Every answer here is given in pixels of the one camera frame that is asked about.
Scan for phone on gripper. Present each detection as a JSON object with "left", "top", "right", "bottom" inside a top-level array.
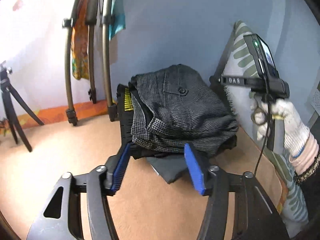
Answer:
[{"left": 244, "top": 34, "right": 279, "bottom": 78}]

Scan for colourful hanging cloth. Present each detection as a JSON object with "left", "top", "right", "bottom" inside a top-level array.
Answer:
[{"left": 71, "top": 0, "right": 126, "bottom": 80}]

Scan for green striped pillow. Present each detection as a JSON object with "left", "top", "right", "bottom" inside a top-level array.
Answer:
[{"left": 209, "top": 19, "right": 311, "bottom": 233}]

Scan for white knitted gloved hand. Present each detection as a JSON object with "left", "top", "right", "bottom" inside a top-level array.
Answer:
[{"left": 251, "top": 99, "right": 310, "bottom": 158}]

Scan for small black tripod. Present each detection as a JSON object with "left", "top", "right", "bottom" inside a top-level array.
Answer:
[{"left": 1, "top": 61, "right": 44, "bottom": 152}]

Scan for tall silver tripod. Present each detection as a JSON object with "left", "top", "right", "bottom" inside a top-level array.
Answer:
[{"left": 62, "top": 0, "right": 118, "bottom": 126}]

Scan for black and yellow folded garment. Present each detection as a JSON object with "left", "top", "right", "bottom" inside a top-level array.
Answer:
[{"left": 116, "top": 83, "right": 238, "bottom": 160}]

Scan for forearm in pink sleeve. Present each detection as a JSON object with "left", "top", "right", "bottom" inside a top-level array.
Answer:
[{"left": 289, "top": 134, "right": 319, "bottom": 206}]

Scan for grey checked short pants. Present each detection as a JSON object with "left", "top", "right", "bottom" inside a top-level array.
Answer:
[{"left": 129, "top": 64, "right": 239, "bottom": 157}]

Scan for grey folded garment in stack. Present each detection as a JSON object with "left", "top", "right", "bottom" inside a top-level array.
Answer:
[{"left": 146, "top": 155, "right": 188, "bottom": 184}]

